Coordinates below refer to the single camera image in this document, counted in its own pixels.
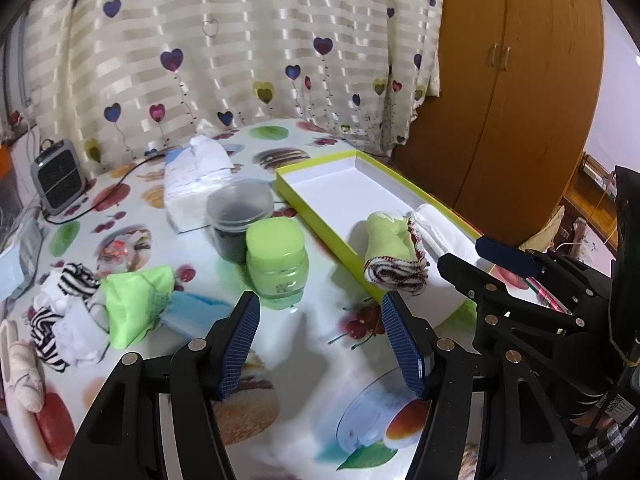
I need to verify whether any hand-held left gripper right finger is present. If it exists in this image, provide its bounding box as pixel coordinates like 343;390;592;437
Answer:
381;290;583;480

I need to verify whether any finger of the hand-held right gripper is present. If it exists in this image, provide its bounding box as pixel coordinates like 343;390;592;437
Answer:
437;252;613;391
475;236;615;311

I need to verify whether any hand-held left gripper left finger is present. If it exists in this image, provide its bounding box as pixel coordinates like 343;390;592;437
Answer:
59;290;262;480

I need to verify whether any lime green box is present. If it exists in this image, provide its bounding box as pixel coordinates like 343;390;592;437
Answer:
275;150;486;332

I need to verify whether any black white striped sock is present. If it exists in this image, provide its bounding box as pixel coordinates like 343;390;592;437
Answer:
27;309;71;374
40;261;102;307

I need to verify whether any beige sock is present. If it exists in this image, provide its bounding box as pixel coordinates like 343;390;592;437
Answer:
0;319;47;414

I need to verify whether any person's right forearm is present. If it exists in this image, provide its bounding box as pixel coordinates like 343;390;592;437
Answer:
570;402;640;480

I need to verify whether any light blue cloth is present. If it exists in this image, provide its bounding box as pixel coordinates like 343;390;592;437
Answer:
161;291;236;337

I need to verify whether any rolled white cloth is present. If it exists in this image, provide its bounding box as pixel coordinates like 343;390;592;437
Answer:
410;203;483;281

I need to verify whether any fruit print tablecloth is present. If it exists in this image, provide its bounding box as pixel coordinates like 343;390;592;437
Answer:
0;119;501;480

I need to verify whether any light green jar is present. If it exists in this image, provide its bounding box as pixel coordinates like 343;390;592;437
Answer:
245;219;308;297

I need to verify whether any green rolled sock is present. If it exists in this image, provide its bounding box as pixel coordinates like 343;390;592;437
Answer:
363;211;431;291

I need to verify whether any light green sock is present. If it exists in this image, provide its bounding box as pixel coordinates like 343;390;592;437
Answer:
101;266;177;351

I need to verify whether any dark jar with clear lid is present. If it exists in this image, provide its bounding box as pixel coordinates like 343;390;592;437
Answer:
206;181;275;265

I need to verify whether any white blue tissue pack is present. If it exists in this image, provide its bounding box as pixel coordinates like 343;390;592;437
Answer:
164;135;236;235

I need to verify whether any clear orange snack packet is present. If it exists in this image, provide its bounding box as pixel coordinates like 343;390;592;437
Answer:
97;232;151;276

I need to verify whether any wooden wardrobe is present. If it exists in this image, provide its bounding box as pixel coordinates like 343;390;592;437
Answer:
390;0;607;226

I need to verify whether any beige roll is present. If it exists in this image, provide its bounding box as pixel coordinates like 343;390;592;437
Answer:
2;392;57;471

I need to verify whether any pale blue wipes pack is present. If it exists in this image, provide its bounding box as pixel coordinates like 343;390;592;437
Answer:
0;219;47;302

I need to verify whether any grey space heater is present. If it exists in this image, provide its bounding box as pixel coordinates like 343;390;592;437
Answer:
30;139;87;216

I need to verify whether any orange lidded storage box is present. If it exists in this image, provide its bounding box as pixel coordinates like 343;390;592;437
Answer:
0;145;28;231

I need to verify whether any heart print curtain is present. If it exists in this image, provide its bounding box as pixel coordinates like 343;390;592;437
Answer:
0;0;446;181

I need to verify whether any black heater cable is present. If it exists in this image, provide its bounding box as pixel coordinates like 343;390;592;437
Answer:
42;152;171;223

